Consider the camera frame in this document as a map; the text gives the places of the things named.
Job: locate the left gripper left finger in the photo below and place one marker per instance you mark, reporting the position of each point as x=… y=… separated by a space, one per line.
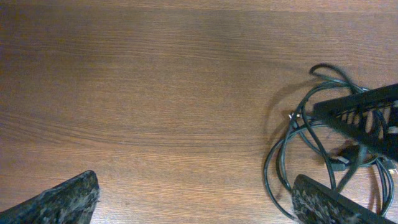
x=72 y=201

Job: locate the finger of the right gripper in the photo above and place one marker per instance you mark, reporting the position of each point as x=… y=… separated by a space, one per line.
x=369 y=118

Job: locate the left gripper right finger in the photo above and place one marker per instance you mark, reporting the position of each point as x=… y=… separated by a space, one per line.
x=315 y=203

